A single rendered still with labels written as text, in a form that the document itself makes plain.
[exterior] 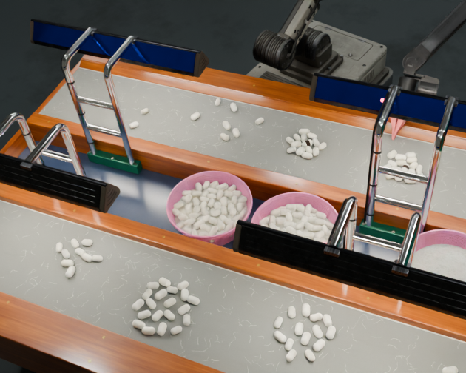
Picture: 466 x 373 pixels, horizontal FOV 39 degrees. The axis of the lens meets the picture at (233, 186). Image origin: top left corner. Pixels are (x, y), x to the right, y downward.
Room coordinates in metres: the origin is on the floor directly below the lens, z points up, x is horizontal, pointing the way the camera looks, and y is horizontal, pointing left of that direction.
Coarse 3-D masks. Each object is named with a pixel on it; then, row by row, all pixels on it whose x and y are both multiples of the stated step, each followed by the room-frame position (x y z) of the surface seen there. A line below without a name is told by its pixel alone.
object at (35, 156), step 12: (12, 120) 1.41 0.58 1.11; (24, 120) 1.44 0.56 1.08; (0, 132) 1.36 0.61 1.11; (24, 132) 1.43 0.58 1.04; (48, 132) 1.33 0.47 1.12; (48, 144) 1.29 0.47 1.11; (72, 144) 1.37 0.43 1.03; (36, 156) 1.25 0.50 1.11; (48, 156) 1.41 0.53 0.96; (60, 156) 1.39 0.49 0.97; (72, 156) 1.36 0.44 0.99; (24, 168) 1.22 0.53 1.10
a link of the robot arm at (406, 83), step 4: (404, 76) 1.62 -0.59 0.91; (408, 76) 1.63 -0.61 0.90; (412, 76) 1.62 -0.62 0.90; (400, 80) 1.61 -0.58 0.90; (404, 80) 1.60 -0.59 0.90; (408, 80) 1.60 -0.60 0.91; (412, 80) 1.60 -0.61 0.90; (416, 80) 1.61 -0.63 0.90; (420, 80) 1.59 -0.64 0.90; (400, 84) 1.60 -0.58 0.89; (404, 84) 1.59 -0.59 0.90; (408, 84) 1.59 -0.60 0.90; (412, 84) 1.59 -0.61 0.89; (404, 88) 1.58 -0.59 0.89; (408, 88) 1.58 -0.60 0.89; (412, 88) 1.58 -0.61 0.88
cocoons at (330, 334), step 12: (72, 240) 1.24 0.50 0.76; (84, 240) 1.24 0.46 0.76; (84, 252) 1.19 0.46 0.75; (72, 264) 1.16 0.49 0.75; (156, 288) 1.04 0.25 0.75; (168, 288) 1.03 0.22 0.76; (180, 288) 1.02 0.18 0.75; (168, 300) 0.99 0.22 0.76; (192, 300) 0.98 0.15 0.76; (144, 312) 0.96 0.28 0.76; (156, 312) 0.95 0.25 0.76; (168, 312) 0.95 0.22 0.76; (180, 312) 0.95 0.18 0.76; (288, 312) 0.90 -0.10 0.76; (132, 324) 0.93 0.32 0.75; (144, 324) 0.92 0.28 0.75; (276, 324) 0.87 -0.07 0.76; (300, 324) 0.86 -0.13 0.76; (276, 336) 0.84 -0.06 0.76; (288, 348) 0.80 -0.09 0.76; (288, 360) 0.77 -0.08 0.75; (312, 360) 0.76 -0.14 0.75; (444, 372) 0.68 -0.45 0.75; (456, 372) 0.68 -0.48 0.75
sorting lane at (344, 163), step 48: (96, 96) 1.93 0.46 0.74; (144, 96) 1.89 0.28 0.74; (192, 96) 1.85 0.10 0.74; (192, 144) 1.60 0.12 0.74; (240, 144) 1.57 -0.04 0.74; (288, 144) 1.54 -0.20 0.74; (336, 144) 1.52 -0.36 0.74; (384, 144) 1.49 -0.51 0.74; (432, 144) 1.46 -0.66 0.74; (384, 192) 1.28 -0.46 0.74
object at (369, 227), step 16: (448, 96) 1.27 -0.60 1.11; (384, 112) 1.23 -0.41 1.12; (448, 112) 1.20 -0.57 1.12; (384, 128) 1.19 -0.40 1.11; (432, 160) 1.12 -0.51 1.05; (368, 176) 1.20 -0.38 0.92; (400, 176) 1.15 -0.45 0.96; (416, 176) 1.14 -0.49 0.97; (432, 176) 1.11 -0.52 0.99; (368, 192) 1.19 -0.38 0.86; (432, 192) 1.11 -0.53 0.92; (368, 208) 1.18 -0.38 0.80; (416, 208) 1.13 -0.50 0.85; (368, 224) 1.18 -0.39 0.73; (384, 224) 1.18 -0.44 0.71; (400, 240) 1.13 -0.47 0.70
